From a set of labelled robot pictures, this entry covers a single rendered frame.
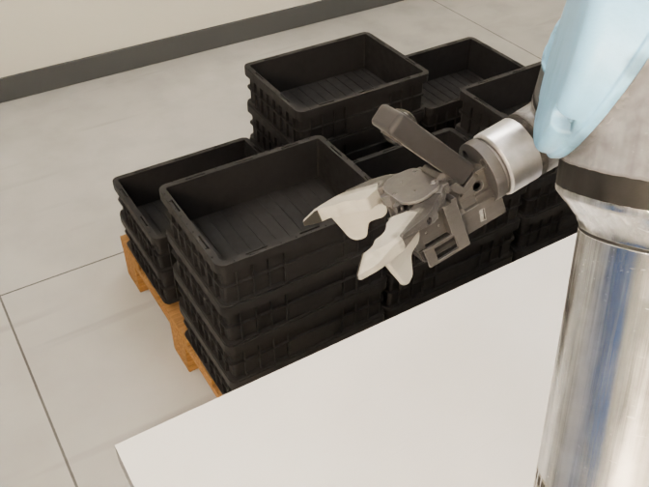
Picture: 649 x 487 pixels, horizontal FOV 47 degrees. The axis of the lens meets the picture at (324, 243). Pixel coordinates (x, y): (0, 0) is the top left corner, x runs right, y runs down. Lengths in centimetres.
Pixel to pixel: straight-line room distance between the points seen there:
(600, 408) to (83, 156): 258
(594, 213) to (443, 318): 77
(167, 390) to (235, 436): 99
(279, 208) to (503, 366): 76
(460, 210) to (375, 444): 33
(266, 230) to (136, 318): 67
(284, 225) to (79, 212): 111
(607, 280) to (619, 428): 8
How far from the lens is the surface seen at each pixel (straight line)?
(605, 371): 41
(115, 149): 288
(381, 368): 107
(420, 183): 79
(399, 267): 75
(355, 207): 83
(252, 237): 161
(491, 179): 82
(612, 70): 35
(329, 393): 104
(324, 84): 217
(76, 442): 194
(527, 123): 83
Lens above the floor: 151
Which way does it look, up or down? 40 degrees down
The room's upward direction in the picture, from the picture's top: straight up
